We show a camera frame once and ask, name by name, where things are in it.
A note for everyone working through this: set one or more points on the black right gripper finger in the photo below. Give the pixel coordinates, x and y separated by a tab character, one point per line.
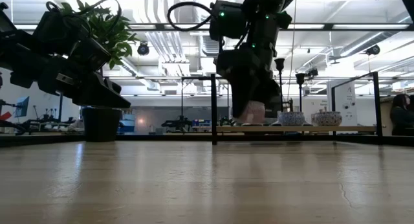
273	99
241	94

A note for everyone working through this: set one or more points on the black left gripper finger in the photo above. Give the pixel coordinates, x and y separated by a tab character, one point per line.
103	96

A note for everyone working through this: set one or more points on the pink patterned candle tin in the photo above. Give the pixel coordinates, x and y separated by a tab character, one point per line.
255	112

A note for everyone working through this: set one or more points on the black metal candlestick holder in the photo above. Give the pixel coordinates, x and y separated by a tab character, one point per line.
279	64
300	79

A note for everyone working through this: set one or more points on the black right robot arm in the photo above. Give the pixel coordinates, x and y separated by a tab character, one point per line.
265	29

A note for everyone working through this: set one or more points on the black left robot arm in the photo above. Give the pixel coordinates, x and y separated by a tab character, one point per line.
9	39

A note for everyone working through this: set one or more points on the green potted plant black pot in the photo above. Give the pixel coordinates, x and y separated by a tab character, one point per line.
102	123

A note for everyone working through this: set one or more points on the blue storage crate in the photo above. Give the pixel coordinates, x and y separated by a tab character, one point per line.
126	123

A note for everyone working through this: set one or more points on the small blue screen monitor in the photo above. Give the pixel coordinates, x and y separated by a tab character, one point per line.
22	107

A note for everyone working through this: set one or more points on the black ceiling spotlight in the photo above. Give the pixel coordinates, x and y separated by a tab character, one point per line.
143	48
373	50
312	73

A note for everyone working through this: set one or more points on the white panel board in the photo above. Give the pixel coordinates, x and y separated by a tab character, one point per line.
347	101

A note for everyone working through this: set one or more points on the black overhead light bar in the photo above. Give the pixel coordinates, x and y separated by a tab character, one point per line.
158	26

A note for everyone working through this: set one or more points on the person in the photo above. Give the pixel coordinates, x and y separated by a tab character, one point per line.
401	117

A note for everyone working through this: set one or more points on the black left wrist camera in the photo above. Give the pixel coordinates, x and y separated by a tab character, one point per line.
61	33

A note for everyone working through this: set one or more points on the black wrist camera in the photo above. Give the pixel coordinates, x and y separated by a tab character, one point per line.
61	33
228	21

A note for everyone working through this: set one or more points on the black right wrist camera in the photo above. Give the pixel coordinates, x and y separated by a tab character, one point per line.
228	21

